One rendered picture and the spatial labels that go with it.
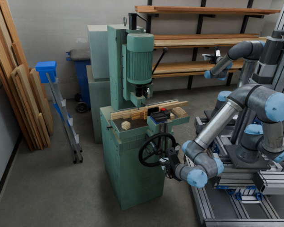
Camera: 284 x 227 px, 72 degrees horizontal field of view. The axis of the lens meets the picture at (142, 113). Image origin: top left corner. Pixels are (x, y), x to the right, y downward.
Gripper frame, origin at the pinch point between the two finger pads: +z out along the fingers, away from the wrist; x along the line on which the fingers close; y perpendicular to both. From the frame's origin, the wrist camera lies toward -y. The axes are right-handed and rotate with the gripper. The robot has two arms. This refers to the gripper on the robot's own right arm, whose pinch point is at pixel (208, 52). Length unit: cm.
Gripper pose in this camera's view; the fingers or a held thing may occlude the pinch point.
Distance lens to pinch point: 223.6
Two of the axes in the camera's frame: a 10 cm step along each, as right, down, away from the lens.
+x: 9.6, -2.2, 1.7
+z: -2.6, -5.0, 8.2
